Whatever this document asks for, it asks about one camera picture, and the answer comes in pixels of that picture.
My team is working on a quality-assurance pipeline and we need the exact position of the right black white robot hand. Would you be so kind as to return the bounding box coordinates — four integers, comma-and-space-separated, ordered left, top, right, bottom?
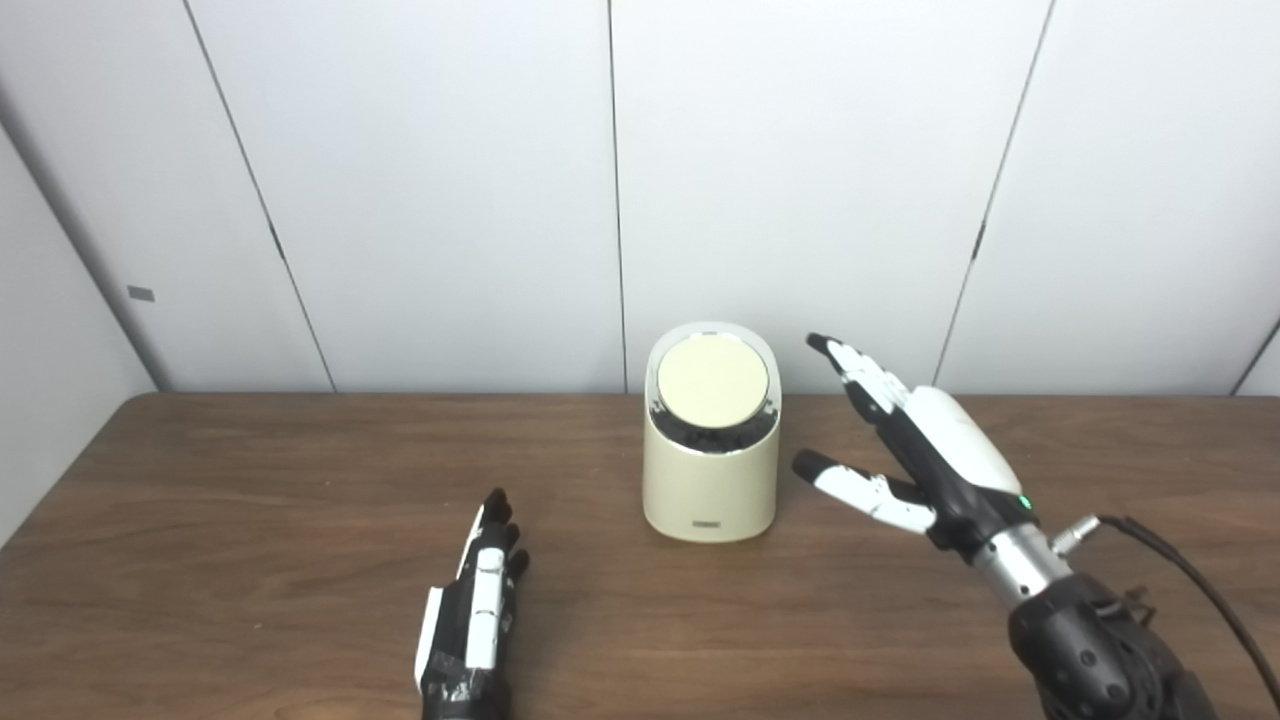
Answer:
792, 333, 1041, 561

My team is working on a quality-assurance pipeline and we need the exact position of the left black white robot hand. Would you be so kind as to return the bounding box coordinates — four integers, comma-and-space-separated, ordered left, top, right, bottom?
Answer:
414, 488, 530, 720

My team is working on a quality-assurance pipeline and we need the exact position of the cream round bin lid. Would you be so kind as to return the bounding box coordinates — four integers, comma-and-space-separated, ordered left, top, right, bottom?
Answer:
655, 336, 772, 433

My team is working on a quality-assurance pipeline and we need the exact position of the cream-colored bin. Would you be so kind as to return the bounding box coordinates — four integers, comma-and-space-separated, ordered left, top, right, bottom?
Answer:
641, 321, 783, 545

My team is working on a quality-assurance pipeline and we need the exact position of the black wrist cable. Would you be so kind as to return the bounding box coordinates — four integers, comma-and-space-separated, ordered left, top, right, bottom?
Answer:
1050, 514, 1280, 706

